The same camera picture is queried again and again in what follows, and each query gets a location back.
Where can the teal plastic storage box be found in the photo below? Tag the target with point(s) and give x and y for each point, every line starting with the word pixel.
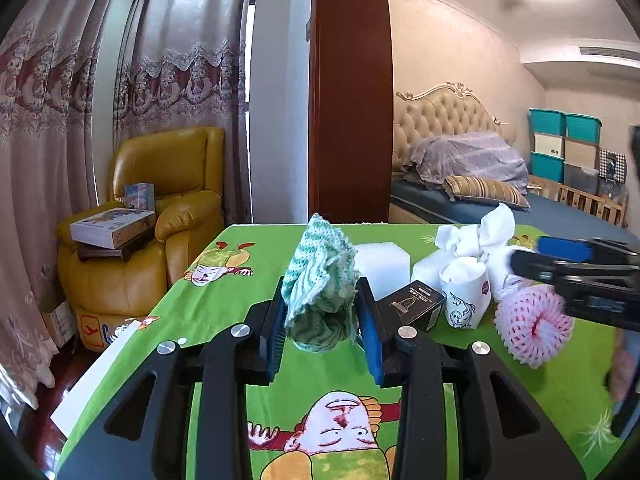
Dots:
pixel 582 127
pixel 547 121
pixel 547 167

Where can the green knit cloth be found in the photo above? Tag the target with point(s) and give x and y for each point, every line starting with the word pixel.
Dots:
pixel 320 270

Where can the brown wooden door panel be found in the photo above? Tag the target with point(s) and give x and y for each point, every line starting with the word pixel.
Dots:
pixel 350 85

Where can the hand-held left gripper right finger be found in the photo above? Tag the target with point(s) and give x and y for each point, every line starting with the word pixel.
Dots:
pixel 372 340

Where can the yellow printed box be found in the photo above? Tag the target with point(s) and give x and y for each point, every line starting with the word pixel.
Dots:
pixel 92 332

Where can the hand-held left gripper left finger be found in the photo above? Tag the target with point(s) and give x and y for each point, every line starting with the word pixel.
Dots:
pixel 275 330

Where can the small blue upright box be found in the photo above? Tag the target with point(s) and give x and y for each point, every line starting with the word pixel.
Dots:
pixel 139 197

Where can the wooden crib rail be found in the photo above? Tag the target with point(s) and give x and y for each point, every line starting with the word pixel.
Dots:
pixel 575 197

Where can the blue bed mattress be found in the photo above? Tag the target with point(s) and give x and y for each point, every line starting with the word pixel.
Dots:
pixel 560 212

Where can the black-white checkered bag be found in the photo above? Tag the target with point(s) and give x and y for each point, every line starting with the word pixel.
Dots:
pixel 612 165

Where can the striped pillow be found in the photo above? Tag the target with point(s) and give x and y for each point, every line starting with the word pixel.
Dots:
pixel 485 191

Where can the white flat cardboard box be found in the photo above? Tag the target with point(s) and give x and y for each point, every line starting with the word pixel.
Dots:
pixel 107 227

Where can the grey clear storage box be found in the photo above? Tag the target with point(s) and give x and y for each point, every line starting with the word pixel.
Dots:
pixel 580 177

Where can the brown cardboard box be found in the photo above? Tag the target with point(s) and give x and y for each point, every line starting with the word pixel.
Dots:
pixel 57 322

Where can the crumpled white tissue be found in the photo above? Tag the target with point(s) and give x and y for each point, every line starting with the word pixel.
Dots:
pixel 495 225

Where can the pink foam fruit net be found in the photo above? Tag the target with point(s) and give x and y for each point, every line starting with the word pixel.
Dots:
pixel 525 335

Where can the white patterned paper cup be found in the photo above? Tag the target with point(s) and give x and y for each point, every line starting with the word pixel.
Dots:
pixel 465 300

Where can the white foam slab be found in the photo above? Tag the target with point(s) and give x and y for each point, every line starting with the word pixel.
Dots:
pixel 425 272

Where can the grey-blue folded quilt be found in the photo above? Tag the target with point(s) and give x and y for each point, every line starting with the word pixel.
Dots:
pixel 470 160

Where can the white storage box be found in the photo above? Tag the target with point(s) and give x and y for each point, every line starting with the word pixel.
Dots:
pixel 548 144

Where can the small black box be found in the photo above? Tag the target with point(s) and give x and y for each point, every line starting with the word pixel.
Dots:
pixel 410 305

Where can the ceiling air vent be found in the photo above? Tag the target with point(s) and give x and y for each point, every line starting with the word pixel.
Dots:
pixel 610 51

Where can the green printed tablecloth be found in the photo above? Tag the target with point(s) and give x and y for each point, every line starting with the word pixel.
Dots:
pixel 225 300

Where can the beige storage box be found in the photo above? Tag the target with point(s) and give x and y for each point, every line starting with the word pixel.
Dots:
pixel 580 151

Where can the yellow leather armchair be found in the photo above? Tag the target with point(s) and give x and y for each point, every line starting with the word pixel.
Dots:
pixel 165 160

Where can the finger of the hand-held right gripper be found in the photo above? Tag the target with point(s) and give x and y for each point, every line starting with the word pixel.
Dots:
pixel 537 266
pixel 560 248

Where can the white foam cube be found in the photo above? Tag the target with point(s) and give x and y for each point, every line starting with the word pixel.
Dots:
pixel 380 260

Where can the pink lace-patterned curtain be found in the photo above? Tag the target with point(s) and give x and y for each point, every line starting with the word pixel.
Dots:
pixel 45 110
pixel 185 60

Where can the person's right hand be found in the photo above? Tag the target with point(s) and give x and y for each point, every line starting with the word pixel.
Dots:
pixel 625 370

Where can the beige tufted headboard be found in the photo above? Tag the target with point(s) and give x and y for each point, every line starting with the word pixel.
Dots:
pixel 440 120

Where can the dark wooden tray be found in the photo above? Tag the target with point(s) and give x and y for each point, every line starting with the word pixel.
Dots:
pixel 100 254

